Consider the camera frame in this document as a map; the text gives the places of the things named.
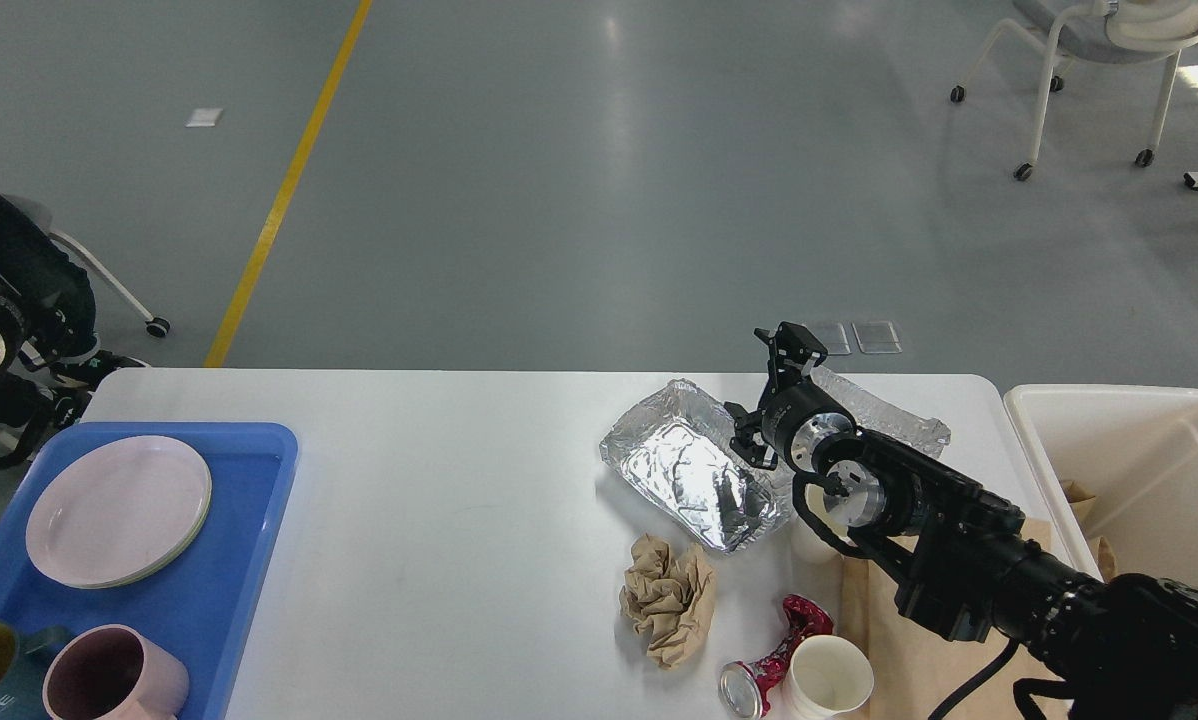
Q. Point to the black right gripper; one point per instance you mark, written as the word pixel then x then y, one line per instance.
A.
pixel 805 426

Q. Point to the white plastic bin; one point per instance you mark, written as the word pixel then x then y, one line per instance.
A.
pixel 1118 463

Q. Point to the white office chair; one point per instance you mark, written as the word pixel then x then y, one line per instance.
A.
pixel 1100 32

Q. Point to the pink plate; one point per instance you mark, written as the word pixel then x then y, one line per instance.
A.
pixel 62 532

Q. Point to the brown paper bag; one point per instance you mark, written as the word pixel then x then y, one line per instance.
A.
pixel 915 669

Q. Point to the aluminium foil tray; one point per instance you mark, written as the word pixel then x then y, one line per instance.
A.
pixel 673 447

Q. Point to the blue HOME mug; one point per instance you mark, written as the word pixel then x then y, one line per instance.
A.
pixel 24 661

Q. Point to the clear floor plate right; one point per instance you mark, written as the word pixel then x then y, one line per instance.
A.
pixel 876 337

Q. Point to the seated person in black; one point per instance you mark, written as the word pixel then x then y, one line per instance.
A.
pixel 28 257

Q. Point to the clear floor plate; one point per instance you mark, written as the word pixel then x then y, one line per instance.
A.
pixel 876 337
pixel 833 336

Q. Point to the clear floor plate left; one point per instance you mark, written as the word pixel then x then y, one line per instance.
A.
pixel 833 336

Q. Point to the white chair on left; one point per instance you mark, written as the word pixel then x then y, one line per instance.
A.
pixel 156 325

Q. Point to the blue plastic tray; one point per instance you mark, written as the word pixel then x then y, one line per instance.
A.
pixel 200 606

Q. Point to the pink mug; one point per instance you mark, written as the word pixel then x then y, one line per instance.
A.
pixel 113 672

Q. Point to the green plate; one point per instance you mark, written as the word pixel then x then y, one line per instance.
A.
pixel 153 501

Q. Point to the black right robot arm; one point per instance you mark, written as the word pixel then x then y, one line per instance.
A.
pixel 1125 649

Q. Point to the crushed red soda can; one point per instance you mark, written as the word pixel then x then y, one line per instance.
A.
pixel 744 686

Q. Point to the crumpled brown paper ball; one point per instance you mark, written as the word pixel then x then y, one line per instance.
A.
pixel 670 598

